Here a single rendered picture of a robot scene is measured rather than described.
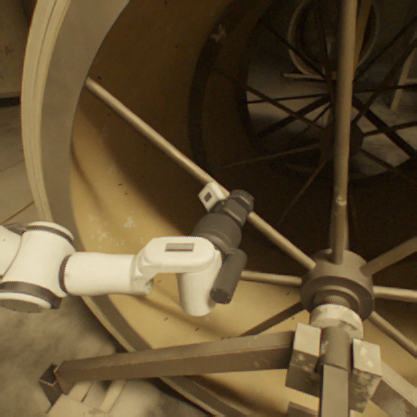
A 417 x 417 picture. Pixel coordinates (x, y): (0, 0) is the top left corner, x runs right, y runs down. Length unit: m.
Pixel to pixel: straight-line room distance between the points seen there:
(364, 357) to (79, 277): 0.50
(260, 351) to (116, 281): 0.36
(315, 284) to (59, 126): 0.67
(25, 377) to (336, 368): 1.52
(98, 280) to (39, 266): 0.09
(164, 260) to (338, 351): 0.35
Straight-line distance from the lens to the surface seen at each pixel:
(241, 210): 0.62
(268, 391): 1.49
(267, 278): 0.80
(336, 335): 0.67
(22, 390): 1.85
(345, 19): 0.56
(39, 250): 0.56
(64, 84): 0.77
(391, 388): 0.76
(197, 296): 0.51
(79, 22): 0.71
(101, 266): 0.54
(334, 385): 0.62
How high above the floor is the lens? 1.46
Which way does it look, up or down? 33 degrees down
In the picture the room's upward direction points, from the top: straight up
